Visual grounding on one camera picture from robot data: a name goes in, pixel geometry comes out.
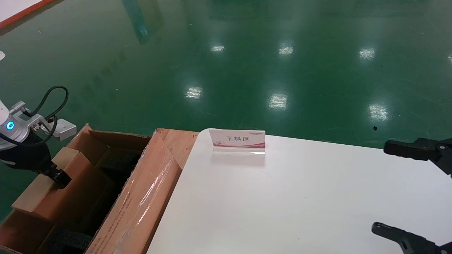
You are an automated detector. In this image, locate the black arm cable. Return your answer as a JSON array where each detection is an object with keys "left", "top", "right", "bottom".
[{"left": 0, "top": 86, "right": 70, "bottom": 147}]

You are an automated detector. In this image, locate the black foam insert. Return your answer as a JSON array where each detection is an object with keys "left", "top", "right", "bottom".
[{"left": 46, "top": 228, "right": 95, "bottom": 254}]

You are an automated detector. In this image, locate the small cardboard box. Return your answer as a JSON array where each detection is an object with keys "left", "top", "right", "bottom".
[{"left": 12, "top": 146, "right": 119, "bottom": 230}]

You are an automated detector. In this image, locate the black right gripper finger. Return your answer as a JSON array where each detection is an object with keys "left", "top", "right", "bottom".
[
  {"left": 371, "top": 222, "right": 452, "bottom": 254},
  {"left": 383, "top": 138, "right": 452, "bottom": 177}
]

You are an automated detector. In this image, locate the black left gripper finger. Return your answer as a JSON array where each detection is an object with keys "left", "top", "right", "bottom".
[{"left": 42, "top": 165, "right": 72, "bottom": 189}]

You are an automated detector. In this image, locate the large open cardboard box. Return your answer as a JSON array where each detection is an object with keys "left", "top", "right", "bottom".
[{"left": 0, "top": 123, "right": 183, "bottom": 254}]

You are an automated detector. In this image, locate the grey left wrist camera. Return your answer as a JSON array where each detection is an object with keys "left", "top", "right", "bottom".
[{"left": 52, "top": 119, "right": 77, "bottom": 141}]

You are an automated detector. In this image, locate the white red acrylic sign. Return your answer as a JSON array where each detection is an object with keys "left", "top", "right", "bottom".
[{"left": 208, "top": 128, "right": 266, "bottom": 155}]

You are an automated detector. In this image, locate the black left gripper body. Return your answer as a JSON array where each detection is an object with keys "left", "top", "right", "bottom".
[{"left": 0, "top": 139, "right": 53, "bottom": 174}]

